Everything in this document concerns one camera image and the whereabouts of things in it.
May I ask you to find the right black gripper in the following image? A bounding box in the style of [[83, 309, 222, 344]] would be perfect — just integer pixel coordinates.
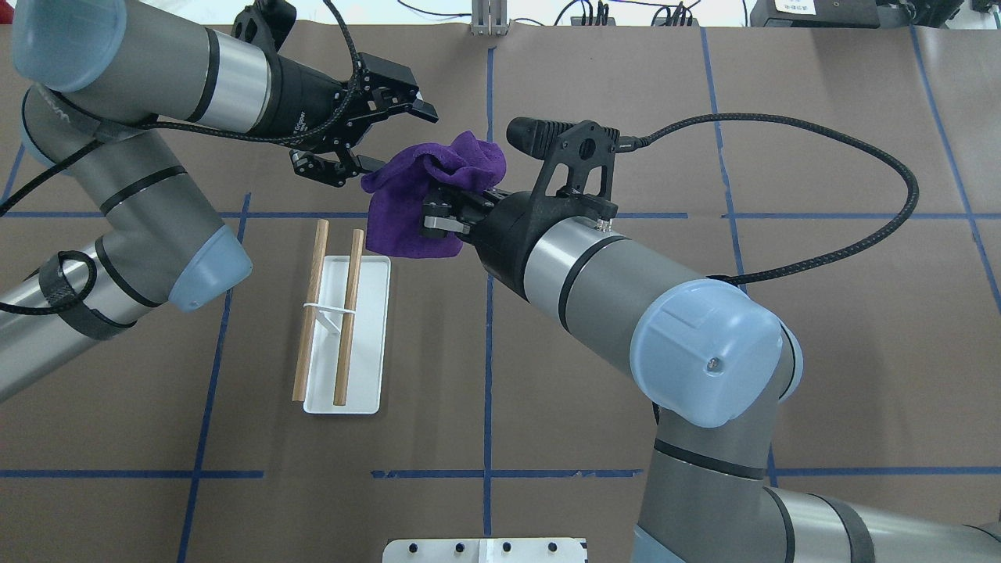
[[422, 188, 541, 299]]

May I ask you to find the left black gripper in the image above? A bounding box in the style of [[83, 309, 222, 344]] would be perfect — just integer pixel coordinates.
[[262, 53, 439, 188]]

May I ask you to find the purple towel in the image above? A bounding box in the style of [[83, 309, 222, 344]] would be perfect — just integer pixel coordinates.
[[361, 131, 507, 259]]

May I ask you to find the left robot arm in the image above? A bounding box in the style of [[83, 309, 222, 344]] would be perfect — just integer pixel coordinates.
[[1, 1, 439, 400]]

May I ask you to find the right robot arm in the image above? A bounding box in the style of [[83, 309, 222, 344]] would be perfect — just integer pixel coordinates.
[[421, 186, 999, 562]]

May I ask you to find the right wooden rack bar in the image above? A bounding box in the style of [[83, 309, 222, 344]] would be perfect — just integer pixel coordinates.
[[332, 229, 365, 407]]

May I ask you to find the wooden rack bar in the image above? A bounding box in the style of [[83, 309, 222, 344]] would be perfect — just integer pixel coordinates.
[[291, 220, 329, 402], [332, 229, 365, 407]]

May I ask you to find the left wooden rack bar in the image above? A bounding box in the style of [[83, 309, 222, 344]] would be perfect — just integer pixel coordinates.
[[291, 220, 329, 402]]

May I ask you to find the black mini computer box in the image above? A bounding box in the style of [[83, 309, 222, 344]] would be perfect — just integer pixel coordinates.
[[748, 1, 880, 29]]

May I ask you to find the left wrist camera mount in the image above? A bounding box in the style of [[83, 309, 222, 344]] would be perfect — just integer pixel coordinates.
[[229, 1, 297, 52]]

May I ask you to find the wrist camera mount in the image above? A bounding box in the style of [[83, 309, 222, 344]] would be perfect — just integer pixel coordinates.
[[505, 117, 621, 224], [229, 1, 297, 52]]

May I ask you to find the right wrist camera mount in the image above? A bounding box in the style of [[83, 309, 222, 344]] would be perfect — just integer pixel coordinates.
[[505, 117, 621, 224]]

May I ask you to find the aluminium frame post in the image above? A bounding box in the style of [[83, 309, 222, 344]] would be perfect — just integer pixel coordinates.
[[469, 0, 511, 37]]

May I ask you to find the right braided black cable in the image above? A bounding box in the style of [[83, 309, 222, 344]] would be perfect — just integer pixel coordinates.
[[618, 113, 920, 284]]

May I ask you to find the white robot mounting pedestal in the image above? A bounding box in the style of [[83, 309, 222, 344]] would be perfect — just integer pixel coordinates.
[[382, 537, 589, 562]]

